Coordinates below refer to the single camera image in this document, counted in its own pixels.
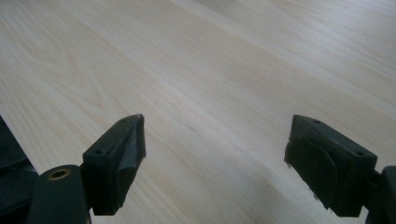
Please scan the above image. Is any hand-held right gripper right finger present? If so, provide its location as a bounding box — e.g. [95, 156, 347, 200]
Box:
[283, 114, 378, 218]

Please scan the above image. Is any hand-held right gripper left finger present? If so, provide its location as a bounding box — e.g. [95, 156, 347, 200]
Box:
[81, 113, 147, 217]

